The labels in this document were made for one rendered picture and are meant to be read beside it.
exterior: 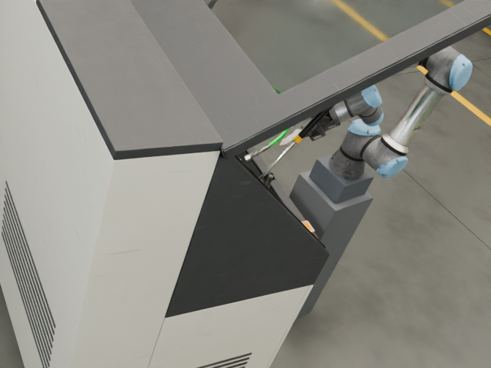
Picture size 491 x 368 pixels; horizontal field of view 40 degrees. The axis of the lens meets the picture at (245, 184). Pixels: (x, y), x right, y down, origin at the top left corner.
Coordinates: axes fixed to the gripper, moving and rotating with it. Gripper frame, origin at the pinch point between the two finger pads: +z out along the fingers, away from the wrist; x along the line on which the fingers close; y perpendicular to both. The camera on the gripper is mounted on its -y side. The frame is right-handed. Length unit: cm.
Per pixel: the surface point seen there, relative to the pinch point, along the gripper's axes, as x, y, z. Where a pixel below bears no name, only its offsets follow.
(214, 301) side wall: -49, 4, 36
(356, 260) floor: 22, 164, 22
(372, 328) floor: -23, 150, 21
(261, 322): -48, 35, 34
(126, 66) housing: -9, -65, 17
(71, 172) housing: -28, -57, 42
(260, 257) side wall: -42.1, -0.7, 15.4
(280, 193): -7.9, 23.2, 11.7
